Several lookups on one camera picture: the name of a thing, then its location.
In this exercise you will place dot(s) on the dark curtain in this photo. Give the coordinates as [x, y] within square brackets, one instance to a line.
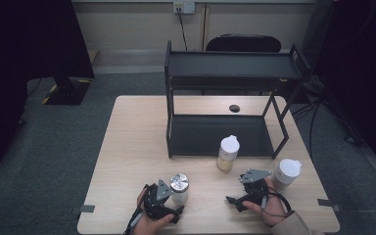
[19, 65]
[362, 65]

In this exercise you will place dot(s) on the black chair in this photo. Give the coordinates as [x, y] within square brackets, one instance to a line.
[243, 44]

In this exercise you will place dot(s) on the beige wall conduit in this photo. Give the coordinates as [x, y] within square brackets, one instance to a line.
[204, 26]

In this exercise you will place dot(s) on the person's right hand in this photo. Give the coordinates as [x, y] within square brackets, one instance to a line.
[274, 209]

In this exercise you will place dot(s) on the white wall socket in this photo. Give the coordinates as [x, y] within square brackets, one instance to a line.
[184, 7]

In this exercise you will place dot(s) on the black stand base yellow tape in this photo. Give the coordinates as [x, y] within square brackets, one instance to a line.
[67, 93]

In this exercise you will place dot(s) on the person's left hand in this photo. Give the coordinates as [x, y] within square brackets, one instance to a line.
[148, 226]

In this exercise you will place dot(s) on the black two-tier metal rack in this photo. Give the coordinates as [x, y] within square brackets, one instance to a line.
[228, 67]

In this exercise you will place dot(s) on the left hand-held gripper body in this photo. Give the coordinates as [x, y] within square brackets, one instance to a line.
[151, 202]

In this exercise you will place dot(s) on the grey tape strip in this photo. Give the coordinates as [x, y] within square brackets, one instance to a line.
[86, 208]
[328, 203]

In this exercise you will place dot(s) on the glass jar with metal lid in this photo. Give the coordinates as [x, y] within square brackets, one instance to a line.
[179, 183]

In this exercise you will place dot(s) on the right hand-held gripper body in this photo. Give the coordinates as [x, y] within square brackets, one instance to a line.
[254, 191]

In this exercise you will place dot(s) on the white-lidded jar with yellow contents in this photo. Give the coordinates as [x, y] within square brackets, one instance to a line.
[229, 147]

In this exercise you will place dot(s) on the white-lidded jar with dark contents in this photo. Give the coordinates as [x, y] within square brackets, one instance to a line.
[289, 169]

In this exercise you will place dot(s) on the dark round table grommet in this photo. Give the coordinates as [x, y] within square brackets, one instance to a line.
[234, 108]

